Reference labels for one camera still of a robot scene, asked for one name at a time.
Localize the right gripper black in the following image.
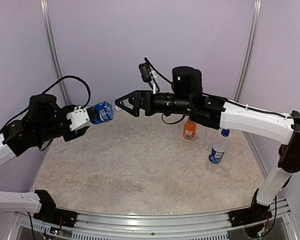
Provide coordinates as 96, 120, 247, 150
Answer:
114, 89, 193, 117

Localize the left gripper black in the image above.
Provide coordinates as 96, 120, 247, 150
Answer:
36, 104, 88, 143

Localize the blue label bottle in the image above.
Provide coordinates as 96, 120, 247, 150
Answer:
208, 128, 230, 164
87, 101, 117, 125

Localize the white bottle cap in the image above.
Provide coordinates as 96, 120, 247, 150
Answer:
113, 105, 123, 113

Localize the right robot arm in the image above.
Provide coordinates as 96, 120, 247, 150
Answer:
115, 66, 300, 222

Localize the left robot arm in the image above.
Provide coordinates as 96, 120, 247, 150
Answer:
0, 94, 91, 223

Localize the orange drink bottle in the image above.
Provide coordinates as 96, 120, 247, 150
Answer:
183, 117, 197, 140

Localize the clear empty bottle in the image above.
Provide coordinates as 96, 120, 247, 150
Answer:
202, 128, 214, 151

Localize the blue label bottle standing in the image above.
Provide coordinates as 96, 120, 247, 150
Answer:
208, 128, 230, 164

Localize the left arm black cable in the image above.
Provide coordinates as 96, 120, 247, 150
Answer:
0, 76, 92, 148

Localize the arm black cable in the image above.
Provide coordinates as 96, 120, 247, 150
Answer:
0, 76, 92, 148
144, 57, 300, 126

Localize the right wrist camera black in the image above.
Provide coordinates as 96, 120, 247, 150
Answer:
138, 63, 152, 83

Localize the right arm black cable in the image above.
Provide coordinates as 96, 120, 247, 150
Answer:
144, 57, 300, 126

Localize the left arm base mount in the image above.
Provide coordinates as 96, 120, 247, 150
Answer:
33, 189, 78, 228

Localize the aluminium front rail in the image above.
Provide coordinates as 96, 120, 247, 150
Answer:
8, 197, 298, 240

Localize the left aluminium post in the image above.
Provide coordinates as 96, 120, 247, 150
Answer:
40, 0, 71, 106

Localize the aluminium post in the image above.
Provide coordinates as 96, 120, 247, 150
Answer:
234, 0, 262, 102
40, 0, 71, 106

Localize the right aluminium post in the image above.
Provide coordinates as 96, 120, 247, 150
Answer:
234, 0, 262, 102

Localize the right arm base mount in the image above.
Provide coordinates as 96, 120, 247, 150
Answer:
228, 189, 273, 227

